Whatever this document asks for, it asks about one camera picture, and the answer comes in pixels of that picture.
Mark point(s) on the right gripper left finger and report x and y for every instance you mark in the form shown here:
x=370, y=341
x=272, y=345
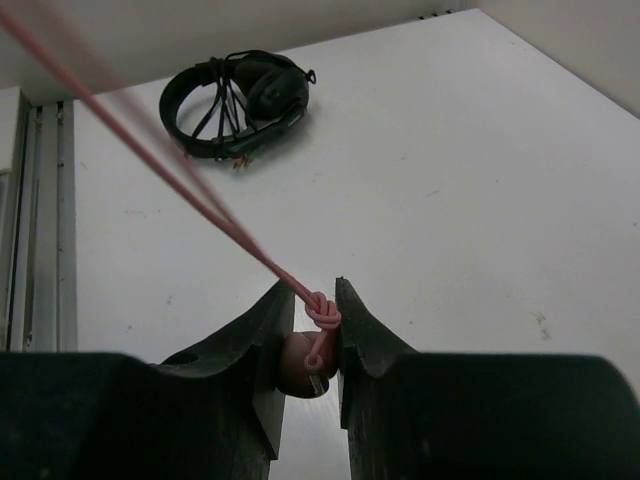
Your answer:
x=209, y=411

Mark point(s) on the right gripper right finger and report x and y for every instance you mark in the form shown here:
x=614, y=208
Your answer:
x=423, y=415

